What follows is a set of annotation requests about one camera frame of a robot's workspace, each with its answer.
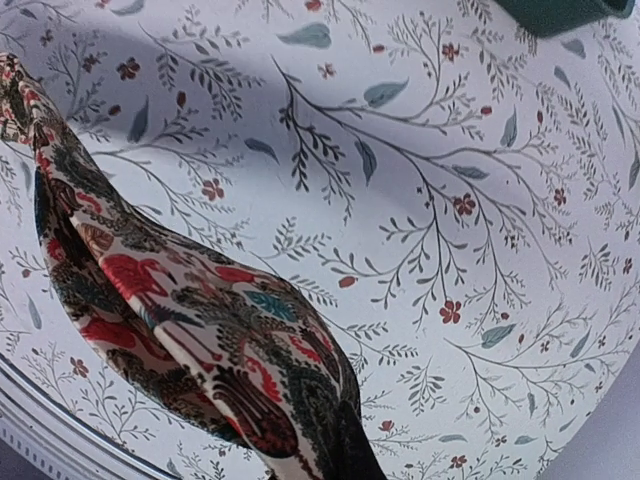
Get floral patterned table mat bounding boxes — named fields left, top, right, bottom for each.
left=1, top=1, right=639, bottom=479

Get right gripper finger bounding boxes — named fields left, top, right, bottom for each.
left=332, top=401, right=387, bottom=480

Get front aluminium rail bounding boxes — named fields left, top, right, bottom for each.
left=1, top=357, right=176, bottom=480

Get flamingo patterned tie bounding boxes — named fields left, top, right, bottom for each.
left=1, top=54, right=361, bottom=479

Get green divided organizer box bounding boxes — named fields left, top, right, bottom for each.
left=495, top=0, right=636, bottom=38

